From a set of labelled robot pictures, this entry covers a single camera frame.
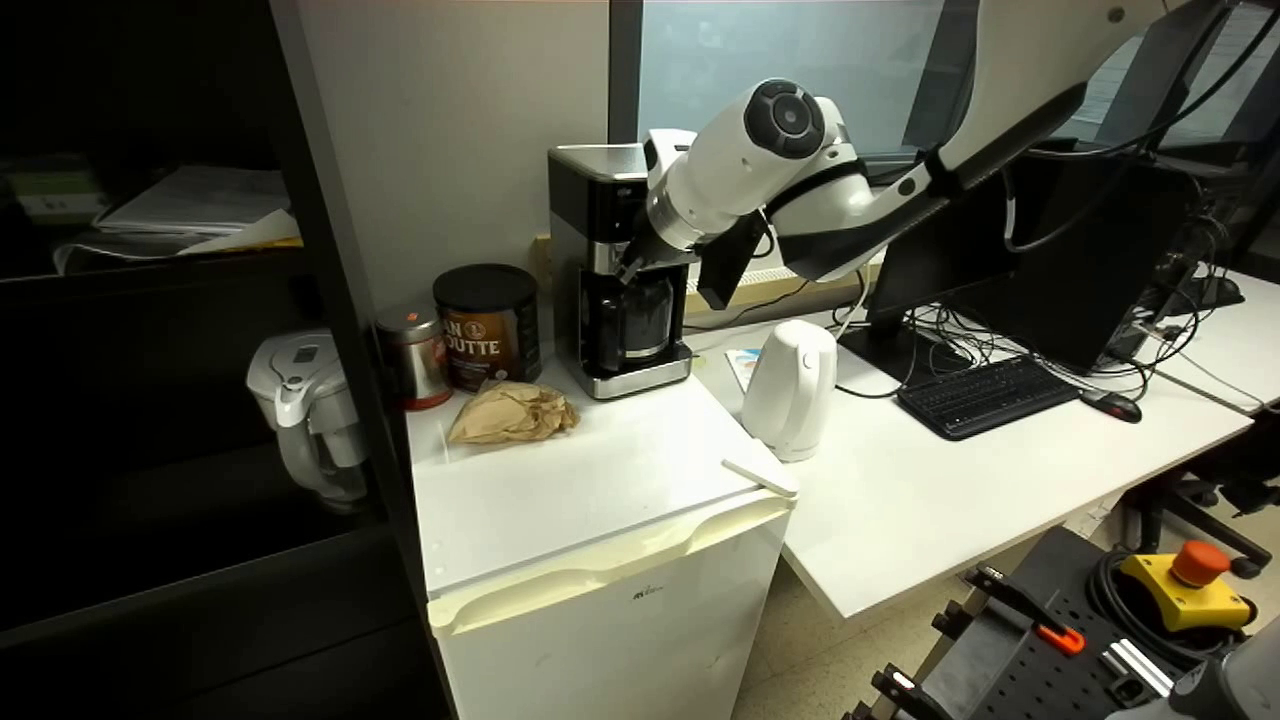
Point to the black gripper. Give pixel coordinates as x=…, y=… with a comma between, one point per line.
x=641, y=245

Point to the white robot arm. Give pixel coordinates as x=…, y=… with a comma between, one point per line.
x=744, y=161

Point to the black silver coffee maker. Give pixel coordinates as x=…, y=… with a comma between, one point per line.
x=601, y=202

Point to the dark brown coffee can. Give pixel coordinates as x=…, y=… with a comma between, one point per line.
x=486, y=324

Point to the yellow red emergency stop button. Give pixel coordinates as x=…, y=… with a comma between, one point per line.
x=1185, y=585

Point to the white packet with blue print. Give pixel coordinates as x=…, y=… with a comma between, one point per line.
x=741, y=374

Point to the white electric kettle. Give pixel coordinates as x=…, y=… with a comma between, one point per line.
x=789, y=394

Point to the dark glass window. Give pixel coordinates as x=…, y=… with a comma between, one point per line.
x=774, y=46

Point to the small silver metal can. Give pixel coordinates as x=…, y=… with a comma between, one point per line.
x=410, y=357

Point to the white flat strip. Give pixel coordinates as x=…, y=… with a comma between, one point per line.
x=763, y=476

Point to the white mini fridge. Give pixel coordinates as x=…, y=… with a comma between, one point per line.
x=586, y=534

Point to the white water filter pitcher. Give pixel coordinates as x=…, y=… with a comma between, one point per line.
x=306, y=403

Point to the black computer keyboard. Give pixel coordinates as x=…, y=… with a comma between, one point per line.
x=986, y=396

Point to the black computer monitor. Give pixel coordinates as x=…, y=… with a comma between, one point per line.
x=1052, y=265

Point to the stack of white papers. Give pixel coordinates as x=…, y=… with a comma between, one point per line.
x=201, y=212

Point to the black computer mouse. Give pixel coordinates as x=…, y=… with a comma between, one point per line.
x=1115, y=407

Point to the black pegboard cart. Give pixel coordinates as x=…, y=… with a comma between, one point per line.
x=1026, y=680

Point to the black shelf unit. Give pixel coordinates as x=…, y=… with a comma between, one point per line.
x=160, y=573

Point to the black office chair base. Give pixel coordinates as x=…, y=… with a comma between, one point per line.
x=1204, y=514

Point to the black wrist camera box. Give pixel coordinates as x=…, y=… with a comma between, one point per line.
x=727, y=260

